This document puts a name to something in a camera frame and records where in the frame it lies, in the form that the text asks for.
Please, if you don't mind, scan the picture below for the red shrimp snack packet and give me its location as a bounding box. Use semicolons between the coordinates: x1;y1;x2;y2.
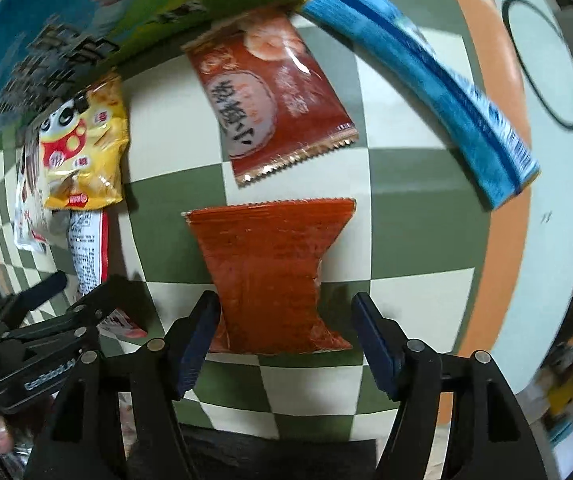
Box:
181;9;360;189

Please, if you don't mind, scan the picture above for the orange snack packet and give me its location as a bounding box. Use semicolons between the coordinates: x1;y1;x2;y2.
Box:
182;197;358;356

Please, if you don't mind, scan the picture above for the person's left hand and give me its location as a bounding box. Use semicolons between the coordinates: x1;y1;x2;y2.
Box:
0;416;18;457

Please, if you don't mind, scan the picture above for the blue and green carton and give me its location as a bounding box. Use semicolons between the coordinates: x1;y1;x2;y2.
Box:
0;0;305;153

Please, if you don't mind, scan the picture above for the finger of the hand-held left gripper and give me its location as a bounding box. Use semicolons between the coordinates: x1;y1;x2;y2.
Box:
4;275;136;357
0;270;70;334

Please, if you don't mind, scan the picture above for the white and red snack packet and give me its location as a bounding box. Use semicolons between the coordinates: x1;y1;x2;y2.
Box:
68;209;148;340

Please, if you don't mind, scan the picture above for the green checkered mat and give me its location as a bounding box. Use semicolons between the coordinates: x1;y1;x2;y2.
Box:
0;0;573;466

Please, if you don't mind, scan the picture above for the long blue snack packet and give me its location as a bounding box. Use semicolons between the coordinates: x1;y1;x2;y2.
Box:
301;0;541;211

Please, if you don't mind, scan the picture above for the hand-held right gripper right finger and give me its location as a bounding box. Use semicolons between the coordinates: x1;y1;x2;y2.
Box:
351;292;550;480

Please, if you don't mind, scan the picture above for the white and brown snack packet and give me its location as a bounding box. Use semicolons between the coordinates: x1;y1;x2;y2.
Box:
14;129;74;254

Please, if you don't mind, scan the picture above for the yellow snack packet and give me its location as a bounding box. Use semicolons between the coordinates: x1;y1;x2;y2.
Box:
39;72;130;211

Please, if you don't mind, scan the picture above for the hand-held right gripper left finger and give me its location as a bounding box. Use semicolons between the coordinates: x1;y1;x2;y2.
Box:
24;291;221;480

